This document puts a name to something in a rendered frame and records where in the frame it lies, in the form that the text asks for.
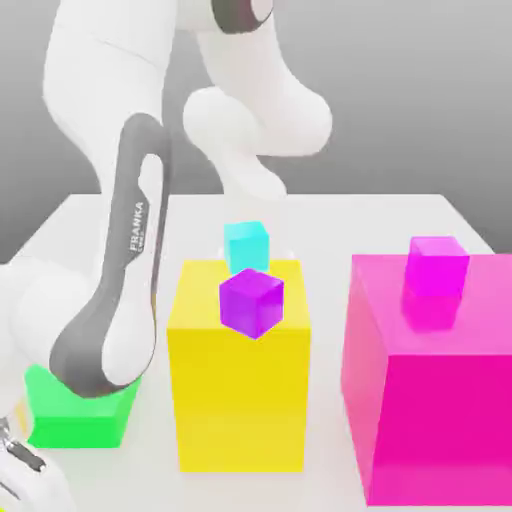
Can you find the small cyan cube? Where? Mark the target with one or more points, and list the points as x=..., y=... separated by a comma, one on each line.
x=246, y=246

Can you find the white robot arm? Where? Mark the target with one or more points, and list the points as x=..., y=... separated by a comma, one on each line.
x=100, y=100

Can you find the large yellow box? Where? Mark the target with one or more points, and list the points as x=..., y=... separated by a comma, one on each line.
x=240, y=400

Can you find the large green box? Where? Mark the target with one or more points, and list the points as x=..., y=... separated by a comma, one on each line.
x=80, y=424

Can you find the small purple cube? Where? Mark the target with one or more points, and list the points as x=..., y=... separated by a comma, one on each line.
x=250, y=304

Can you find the small magenta cube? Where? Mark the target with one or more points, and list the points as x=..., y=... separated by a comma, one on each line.
x=436, y=272

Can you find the large pink box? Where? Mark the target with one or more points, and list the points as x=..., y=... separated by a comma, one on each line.
x=440, y=420

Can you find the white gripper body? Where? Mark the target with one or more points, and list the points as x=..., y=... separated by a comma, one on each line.
x=36, y=492

